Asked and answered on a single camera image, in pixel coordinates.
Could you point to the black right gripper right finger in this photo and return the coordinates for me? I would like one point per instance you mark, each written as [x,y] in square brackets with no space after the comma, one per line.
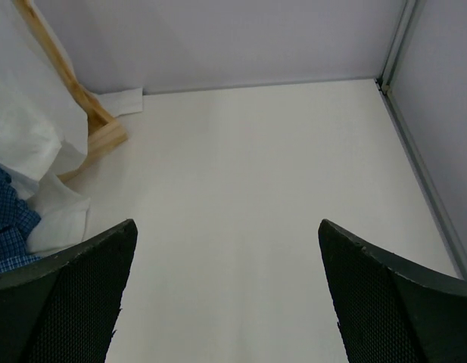
[390,309]

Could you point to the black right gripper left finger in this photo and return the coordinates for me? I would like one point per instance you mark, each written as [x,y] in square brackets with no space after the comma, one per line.
[64,307]

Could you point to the blue checked shirt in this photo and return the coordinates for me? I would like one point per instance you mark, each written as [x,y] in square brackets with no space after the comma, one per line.
[17,221]

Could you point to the white shirt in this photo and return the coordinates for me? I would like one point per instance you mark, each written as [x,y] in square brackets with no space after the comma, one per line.
[51,126]

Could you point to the aluminium frame post right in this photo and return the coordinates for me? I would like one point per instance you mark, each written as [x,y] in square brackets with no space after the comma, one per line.
[424,86]

